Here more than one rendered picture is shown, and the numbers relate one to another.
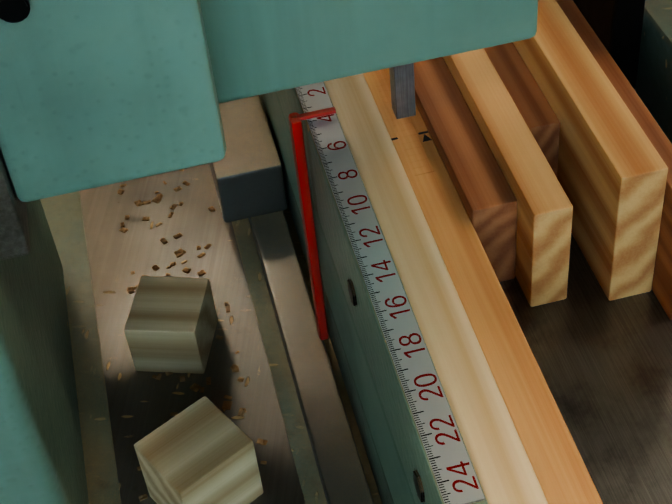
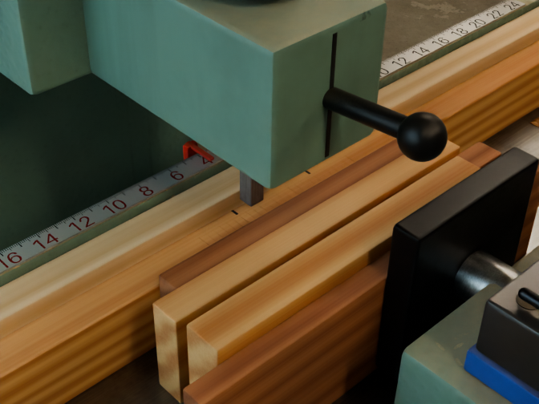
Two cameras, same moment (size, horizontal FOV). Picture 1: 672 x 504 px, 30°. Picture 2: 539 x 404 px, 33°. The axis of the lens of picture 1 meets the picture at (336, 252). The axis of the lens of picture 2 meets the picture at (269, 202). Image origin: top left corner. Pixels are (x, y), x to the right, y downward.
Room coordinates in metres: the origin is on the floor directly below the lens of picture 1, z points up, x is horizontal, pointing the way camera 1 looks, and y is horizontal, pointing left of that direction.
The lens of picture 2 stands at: (0.24, -0.35, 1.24)
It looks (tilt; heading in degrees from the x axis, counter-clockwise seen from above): 38 degrees down; 55
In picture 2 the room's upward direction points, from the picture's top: 1 degrees clockwise
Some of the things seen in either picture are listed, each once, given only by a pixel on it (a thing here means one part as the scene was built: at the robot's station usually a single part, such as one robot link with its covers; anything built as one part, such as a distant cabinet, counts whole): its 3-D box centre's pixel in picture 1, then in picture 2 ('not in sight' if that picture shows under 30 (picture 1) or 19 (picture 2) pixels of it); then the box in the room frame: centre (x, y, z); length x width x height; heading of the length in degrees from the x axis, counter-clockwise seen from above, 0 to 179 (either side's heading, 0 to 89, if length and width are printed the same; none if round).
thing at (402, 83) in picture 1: (401, 66); (251, 160); (0.45, -0.04, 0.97); 0.01 x 0.01 x 0.05; 9
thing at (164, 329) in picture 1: (172, 324); not in sight; (0.46, 0.09, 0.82); 0.04 x 0.04 x 0.03; 79
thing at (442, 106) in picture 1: (432, 115); (310, 236); (0.47, -0.05, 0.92); 0.19 x 0.02 x 0.05; 9
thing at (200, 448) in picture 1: (199, 469); not in sight; (0.36, 0.08, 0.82); 0.04 x 0.04 x 0.04; 36
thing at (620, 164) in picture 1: (559, 108); (347, 296); (0.45, -0.11, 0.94); 0.18 x 0.02 x 0.07; 9
